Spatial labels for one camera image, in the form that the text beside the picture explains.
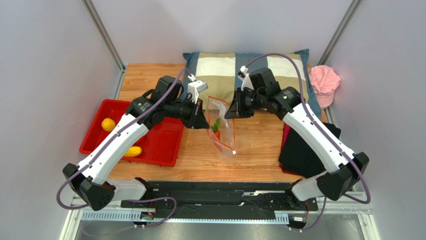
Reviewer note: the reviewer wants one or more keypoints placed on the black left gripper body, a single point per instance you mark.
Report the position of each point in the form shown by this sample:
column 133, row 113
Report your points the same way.
column 187, row 110

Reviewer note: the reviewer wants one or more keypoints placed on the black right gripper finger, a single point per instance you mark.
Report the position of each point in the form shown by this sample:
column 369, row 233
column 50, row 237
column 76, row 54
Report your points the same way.
column 238, row 95
column 233, row 111

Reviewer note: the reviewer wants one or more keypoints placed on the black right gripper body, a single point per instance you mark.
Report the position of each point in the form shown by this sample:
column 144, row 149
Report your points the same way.
column 241, row 104

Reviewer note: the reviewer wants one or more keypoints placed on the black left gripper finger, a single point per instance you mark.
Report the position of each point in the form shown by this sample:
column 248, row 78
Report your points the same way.
column 199, row 122
column 199, row 107

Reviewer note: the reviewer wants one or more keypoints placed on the orange toy carrot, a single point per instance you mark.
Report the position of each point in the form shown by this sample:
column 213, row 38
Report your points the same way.
column 215, row 128

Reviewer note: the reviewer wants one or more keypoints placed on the clear orange zip top bag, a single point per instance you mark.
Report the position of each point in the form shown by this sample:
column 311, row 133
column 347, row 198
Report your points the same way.
column 226, row 146

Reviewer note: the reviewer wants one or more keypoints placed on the yellow toy lemon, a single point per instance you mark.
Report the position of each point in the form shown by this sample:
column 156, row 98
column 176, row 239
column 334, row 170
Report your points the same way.
column 133, row 152

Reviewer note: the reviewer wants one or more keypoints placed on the round yellow toy fruit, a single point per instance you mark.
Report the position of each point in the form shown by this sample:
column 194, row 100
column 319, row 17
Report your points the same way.
column 108, row 124

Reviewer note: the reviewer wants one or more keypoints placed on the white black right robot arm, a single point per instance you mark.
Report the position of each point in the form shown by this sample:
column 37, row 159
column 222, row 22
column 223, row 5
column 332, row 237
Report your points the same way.
column 343, row 167

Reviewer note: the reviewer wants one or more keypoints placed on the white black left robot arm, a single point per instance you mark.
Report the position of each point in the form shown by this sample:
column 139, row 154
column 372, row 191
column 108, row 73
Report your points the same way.
column 89, row 178

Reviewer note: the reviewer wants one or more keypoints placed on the blue beige checked pillow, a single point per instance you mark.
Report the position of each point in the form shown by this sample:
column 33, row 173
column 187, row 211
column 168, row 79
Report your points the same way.
column 220, row 70

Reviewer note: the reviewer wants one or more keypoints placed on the red plastic tray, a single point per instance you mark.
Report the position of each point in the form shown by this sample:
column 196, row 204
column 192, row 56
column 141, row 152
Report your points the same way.
column 159, row 146

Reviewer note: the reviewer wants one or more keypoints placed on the magenta folded cloth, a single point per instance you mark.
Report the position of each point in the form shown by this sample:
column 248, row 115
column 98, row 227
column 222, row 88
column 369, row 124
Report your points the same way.
column 285, row 146

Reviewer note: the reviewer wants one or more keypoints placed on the black folded cloth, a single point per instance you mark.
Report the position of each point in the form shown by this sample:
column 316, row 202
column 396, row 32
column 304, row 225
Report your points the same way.
column 300, row 159

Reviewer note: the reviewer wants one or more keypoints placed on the pink cap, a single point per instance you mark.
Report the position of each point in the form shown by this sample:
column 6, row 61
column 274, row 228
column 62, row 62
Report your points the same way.
column 325, row 82

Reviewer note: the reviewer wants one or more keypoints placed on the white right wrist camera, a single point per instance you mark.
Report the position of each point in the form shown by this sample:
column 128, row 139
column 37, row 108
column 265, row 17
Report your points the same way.
column 244, row 76

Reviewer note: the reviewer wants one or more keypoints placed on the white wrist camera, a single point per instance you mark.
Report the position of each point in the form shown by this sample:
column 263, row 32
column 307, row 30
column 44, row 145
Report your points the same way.
column 244, row 76
column 195, row 87

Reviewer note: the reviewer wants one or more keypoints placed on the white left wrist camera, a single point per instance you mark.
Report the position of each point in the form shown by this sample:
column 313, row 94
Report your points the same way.
column 195, row 87

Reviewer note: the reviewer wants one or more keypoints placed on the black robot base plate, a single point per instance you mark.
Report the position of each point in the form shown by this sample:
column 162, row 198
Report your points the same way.
column 215, row 199

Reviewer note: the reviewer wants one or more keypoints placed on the grey slotted cable duct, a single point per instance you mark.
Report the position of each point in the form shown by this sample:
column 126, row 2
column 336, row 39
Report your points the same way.
column 140, row 216

